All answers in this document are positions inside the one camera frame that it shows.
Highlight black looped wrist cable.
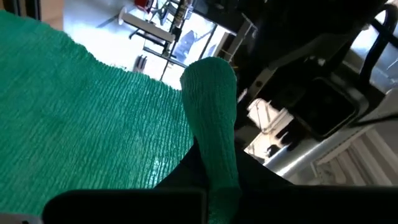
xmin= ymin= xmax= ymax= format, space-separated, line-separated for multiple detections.
xmin=360 ymin=2 xmax=398 ymax=90

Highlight red and black box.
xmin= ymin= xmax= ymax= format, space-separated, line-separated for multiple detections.
xmin=134 ymin=0 xmax=155 ymax=10

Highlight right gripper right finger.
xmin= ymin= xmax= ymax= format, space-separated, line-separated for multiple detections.
xmin=233 ymin=149 xmax=398 ymax=224

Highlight dark green bandage piece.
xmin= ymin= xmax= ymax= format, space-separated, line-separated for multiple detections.
xmin=0 ymin=11 xmax=243 ymax=224

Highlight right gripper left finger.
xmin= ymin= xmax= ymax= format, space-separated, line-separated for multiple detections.
xmin=42 ymin=138 xmax=209 ymax=224

